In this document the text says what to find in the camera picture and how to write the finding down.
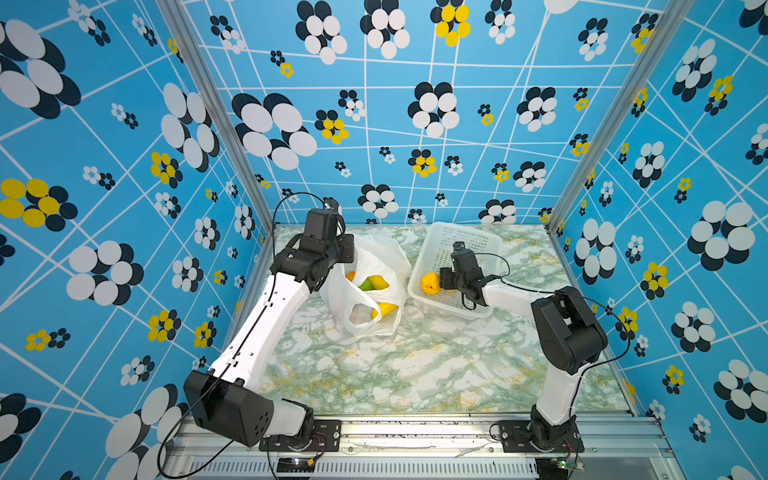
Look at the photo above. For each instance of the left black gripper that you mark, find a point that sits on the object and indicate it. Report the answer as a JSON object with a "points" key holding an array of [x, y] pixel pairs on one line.
{"points": [[346, 243]]}

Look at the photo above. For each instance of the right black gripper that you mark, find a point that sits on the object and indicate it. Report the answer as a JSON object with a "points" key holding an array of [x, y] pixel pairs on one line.
{"points": [[446, 274]]}

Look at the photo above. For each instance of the yellow fruit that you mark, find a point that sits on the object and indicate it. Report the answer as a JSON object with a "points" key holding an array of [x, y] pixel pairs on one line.
{"points": [[430, 284]]}

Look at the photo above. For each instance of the green fruit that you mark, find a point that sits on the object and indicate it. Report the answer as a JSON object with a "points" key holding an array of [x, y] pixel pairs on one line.
{"points": [[374, 283]]}

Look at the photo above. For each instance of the white plastic bag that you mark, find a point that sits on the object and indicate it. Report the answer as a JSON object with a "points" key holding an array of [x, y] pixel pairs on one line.
{"points": [[367, 296]]}

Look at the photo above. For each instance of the yellow banana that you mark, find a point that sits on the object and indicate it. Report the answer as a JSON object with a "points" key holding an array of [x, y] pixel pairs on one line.
{"points": [[383, 310]]}

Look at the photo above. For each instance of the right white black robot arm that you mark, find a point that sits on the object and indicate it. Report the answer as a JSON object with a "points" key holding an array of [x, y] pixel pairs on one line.
{"points": [[571, 338]]}

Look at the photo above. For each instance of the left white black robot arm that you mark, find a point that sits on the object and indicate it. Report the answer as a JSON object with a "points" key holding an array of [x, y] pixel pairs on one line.
{"points": [[224, 400]]}

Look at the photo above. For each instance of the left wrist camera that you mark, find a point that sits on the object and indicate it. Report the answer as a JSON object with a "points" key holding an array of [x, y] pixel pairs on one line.
{"points": [[331, 204]]}

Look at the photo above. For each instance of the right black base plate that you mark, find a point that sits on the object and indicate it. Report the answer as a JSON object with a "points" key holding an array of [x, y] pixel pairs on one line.
{"points": [[537, 436]]}

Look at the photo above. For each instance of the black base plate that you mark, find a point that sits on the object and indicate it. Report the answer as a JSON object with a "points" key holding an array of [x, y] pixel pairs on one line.
{"points": [[537, 436], [324, 436]]}

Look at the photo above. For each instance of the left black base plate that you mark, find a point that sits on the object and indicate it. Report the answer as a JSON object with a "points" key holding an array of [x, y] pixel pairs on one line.
{"points": [[324, 436]]}

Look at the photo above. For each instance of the aluminium front rail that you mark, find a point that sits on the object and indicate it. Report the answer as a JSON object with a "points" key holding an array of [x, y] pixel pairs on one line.
{"points": [[612, 445]]}

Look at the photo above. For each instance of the left aluminium corner post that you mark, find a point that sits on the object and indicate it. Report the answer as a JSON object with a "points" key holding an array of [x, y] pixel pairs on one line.
{"points": [[182, 31]]}

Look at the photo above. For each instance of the aluminium corner post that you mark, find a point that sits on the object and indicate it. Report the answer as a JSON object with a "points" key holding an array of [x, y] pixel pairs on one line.
{"points": [[182, 31], [669, 23]]}

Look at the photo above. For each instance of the right aluminium corner post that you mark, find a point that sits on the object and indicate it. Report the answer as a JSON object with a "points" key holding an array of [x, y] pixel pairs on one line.
{"points": [[669, 23]]}

